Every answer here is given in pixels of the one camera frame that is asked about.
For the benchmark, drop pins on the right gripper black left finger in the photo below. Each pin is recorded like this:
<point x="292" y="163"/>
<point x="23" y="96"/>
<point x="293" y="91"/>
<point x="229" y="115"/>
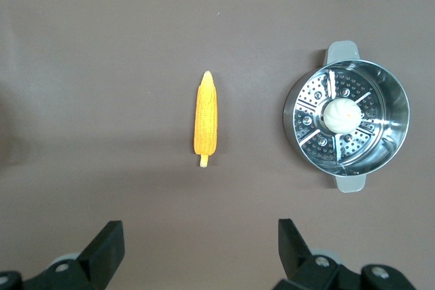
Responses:
<point x="102" y="252"/>

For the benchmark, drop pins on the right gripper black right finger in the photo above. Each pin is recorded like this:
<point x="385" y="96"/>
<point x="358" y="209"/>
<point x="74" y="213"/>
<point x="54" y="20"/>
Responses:
<point x="295" y="252"/>

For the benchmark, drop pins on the yellow toy corn cob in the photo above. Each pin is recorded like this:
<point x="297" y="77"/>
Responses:
<point x="206" y="117"/>

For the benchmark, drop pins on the white steamed bun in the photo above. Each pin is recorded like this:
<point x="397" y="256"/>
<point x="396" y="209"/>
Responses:
<point x="341" y="115"/>

